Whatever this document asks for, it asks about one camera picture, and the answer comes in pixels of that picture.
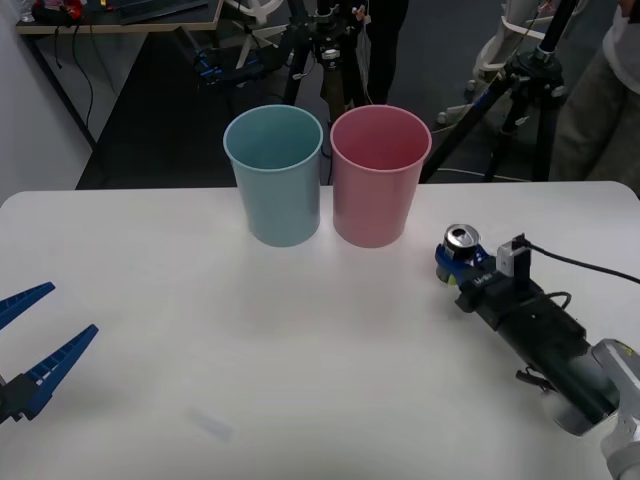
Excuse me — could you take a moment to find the blue and black clamp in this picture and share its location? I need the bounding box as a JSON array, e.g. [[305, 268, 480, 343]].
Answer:
[[193, 45, 269, 89]]

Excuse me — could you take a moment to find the white office chair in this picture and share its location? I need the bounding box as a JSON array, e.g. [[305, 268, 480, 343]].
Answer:
[[233, 0, 287, 69]]

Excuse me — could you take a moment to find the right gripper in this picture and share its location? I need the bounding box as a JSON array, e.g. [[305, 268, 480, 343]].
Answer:
[[433, 242, 587, 364]]

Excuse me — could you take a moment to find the pale blue plastic bin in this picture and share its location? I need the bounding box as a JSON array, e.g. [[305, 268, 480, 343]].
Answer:
[[222, 104, 324, 249]]

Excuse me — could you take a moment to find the white wheeled stand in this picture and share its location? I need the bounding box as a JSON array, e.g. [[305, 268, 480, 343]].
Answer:
[[436, 0, 549, 126]]

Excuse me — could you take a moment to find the dark desk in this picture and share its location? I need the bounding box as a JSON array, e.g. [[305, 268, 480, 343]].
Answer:
[[14, 0, 225, 35]]

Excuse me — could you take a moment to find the black camera tripod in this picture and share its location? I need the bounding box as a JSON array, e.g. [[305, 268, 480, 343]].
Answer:
[[282, 0, 374, 124], [418, 0, 570, 184]]

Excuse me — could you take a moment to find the person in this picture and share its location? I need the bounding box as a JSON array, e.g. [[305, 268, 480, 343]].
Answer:
[[349, 0, 412, 107], [547, 0, 640, 184]]

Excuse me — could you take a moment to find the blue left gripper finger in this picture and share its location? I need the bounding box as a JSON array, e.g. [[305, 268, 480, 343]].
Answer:
[[0, 324, 100, 425], [0, 281, 57, 332]]

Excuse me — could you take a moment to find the pink plastic bin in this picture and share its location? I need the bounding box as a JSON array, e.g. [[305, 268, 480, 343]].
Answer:
[[329, 104, 433, 249]]

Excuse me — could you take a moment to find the silver-top drink can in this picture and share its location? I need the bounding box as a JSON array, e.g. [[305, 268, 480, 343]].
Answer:
[[433, 223, 494, 286]]

